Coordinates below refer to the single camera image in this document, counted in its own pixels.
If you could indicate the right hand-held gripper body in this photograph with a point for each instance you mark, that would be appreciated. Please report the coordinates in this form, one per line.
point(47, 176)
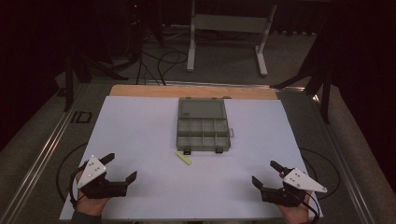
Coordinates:
point(291, 194)

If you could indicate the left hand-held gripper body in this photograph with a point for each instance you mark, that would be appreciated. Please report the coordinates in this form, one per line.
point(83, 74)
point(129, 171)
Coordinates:
point(98, 186)

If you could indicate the person's right hand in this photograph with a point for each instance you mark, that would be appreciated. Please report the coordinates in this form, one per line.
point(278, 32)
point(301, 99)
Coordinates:
point(295, 214)

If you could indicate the person's left hand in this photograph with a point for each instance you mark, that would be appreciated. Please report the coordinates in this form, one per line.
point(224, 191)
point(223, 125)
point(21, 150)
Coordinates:
point(90, 206)

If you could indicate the white board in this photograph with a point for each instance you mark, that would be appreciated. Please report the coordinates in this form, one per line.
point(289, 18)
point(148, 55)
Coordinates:
point(149, 130)

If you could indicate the yellow-green flat stick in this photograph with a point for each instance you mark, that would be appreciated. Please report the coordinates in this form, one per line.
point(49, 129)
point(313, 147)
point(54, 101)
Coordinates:
point(183, 158)

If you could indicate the black tripod stand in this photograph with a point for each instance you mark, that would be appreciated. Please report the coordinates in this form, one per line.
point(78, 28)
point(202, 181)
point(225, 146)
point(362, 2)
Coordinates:
point(325, 99)
point(69, 88)

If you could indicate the green plastic compartment box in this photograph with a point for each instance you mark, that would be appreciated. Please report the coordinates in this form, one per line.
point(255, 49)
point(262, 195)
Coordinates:
point(202, 124)

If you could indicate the black equipment rack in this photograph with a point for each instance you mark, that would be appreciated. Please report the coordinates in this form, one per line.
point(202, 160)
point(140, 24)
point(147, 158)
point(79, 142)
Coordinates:
point(137, 31)

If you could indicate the white metal desk frame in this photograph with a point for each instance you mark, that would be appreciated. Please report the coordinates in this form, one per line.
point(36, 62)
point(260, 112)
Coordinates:
point(230, 23)

